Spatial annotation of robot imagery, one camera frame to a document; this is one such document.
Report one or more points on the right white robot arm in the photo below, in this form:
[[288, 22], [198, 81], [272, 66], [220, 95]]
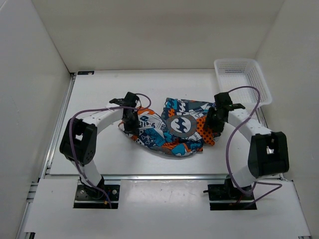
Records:
[[259, 163]]

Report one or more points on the right aluminium side rail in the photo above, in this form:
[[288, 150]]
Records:
[[269, 142]]

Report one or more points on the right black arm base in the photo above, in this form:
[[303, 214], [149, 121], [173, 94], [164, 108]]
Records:
[[227, 197]]

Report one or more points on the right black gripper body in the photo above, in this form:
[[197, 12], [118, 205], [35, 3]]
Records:
[[213, 111]]

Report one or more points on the left aluminium side rail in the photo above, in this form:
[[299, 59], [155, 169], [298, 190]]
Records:
[[54, 140]]

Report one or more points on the small black corner label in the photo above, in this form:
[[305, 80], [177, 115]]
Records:
[[85, 72]]

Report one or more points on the aluminium front rail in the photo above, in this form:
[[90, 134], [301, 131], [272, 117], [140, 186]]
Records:
[[159, 177]]

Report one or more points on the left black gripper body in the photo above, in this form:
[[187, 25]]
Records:
[[134, 112]]

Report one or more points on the aluminium side rail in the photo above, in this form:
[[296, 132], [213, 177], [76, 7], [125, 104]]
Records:
[[54, 140], [269, 142]]

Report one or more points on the colourful patterned shorts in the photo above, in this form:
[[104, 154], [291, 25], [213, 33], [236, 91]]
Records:
[[179, 131]]

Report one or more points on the white perforated plastic basket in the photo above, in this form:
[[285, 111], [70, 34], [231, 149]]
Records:
[[236, 72]]

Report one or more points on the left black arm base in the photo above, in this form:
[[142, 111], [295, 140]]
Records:
[[87, 198]]

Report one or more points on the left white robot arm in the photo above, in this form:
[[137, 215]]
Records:
[[79, 141]]

